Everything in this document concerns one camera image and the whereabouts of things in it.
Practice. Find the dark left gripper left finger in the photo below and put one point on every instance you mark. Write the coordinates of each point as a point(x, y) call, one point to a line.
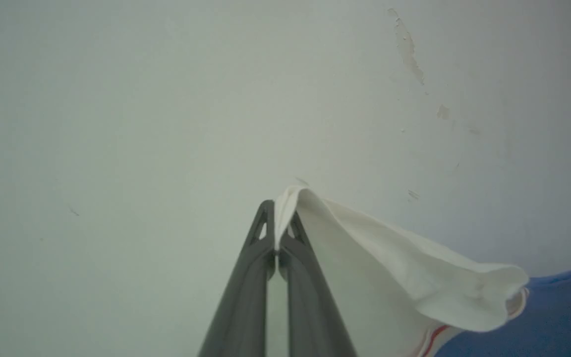
point(246, 302)

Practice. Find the blue white jersey garment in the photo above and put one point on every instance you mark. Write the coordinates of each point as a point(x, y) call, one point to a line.
point(389, 277)

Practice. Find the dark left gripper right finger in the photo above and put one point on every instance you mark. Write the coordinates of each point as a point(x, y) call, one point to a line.
point(310, 302)

